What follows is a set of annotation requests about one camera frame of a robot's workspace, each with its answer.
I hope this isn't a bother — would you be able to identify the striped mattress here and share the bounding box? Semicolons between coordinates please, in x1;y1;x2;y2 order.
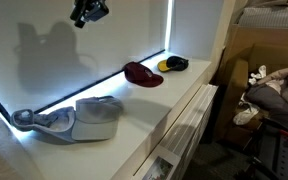
236;3;288;30

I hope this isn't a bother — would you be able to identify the dark red baseball cap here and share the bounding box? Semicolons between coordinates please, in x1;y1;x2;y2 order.
123;61;165;88

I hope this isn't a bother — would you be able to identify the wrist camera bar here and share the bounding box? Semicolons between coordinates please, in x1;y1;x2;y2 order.
85;1;111;24

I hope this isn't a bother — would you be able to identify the white crumpled cloth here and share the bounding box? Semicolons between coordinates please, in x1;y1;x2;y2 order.
248;64;268;86
232;93;261;126

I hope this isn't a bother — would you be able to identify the black metal cart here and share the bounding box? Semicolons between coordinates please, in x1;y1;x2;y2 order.
243;116;288;180

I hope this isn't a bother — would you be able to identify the navy cap with yellow brim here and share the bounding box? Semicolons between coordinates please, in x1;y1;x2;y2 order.
156;55;190;73

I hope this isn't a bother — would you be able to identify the white roller blind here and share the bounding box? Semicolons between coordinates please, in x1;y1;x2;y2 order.
0;0;170;114

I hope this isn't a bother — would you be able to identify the white baseball cap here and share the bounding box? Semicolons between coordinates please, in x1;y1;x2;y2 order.
71;95;125;142

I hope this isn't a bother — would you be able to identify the white radiator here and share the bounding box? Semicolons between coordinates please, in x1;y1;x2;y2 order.
158;83;219;180

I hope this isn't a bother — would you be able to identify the grey clothes pile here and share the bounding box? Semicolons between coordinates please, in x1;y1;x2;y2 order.
245;60;288;125

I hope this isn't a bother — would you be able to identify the black blind bottom rail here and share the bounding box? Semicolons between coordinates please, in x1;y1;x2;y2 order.
0;49;167;121

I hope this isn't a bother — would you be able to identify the printed photo sheet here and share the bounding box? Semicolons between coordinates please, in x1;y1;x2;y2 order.
141;155;175;180

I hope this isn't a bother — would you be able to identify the light blue baseball cap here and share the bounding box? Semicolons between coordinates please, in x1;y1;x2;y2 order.
10;105;77;145

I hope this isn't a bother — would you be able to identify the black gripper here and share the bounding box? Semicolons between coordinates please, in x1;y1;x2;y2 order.
69;0;102;30

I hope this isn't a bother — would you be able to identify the large brown cardboard box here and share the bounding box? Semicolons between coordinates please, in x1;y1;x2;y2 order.
213;23;288;142

